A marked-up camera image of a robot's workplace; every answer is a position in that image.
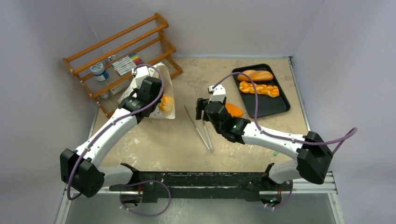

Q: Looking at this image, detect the round fake bread roll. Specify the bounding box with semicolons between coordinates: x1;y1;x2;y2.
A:
226;103;243;118

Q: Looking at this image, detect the patterned white paper bag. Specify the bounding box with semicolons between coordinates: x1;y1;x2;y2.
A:
118;63;176;119

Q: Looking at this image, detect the black plastic tray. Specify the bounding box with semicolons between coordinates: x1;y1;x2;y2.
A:
232;64;290;118

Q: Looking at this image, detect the braided fake bread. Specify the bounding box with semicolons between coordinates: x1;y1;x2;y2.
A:
239;81;280;98

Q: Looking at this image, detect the long fake bread loaf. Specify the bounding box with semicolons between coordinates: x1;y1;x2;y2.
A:
243;70;274;82

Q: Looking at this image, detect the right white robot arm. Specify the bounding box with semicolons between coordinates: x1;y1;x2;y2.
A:
196;98;333;190

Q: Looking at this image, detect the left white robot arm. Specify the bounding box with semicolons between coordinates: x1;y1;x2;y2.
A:
60;77;164;200

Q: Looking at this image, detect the seeded fake bread bun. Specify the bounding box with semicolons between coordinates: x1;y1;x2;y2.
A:
158;94;174;113

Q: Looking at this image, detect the small white box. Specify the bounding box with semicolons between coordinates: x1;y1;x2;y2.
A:
110;85;126;95

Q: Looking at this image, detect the pack of coloured markers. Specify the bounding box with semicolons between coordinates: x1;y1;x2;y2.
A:
112;52;143;76

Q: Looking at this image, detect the orange wooden rack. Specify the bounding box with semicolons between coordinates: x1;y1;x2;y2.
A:
63;13;183;118

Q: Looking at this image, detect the blue lid jar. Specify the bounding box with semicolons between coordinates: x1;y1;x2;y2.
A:
90;62;109;82

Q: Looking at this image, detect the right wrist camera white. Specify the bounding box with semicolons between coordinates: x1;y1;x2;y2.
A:
208;84;226;105

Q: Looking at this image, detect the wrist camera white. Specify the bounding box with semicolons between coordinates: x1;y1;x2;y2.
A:
208;84;226;105
132;66;153;87

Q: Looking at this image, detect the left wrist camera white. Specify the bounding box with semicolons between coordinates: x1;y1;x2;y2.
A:
132;66;153;87

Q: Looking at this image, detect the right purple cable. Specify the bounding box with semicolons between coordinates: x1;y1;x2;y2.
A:
210;72;358;155

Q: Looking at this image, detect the purple cable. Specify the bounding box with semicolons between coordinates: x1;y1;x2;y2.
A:
66;64;164;201
210;72;358;155

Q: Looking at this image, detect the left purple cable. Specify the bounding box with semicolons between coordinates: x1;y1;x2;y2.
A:
66;64;164;201

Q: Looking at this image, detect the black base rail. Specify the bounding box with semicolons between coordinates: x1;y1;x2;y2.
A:
109;165;292;204

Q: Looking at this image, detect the aluminium frame rail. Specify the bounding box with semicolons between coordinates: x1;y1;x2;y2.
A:
63;171;339;196

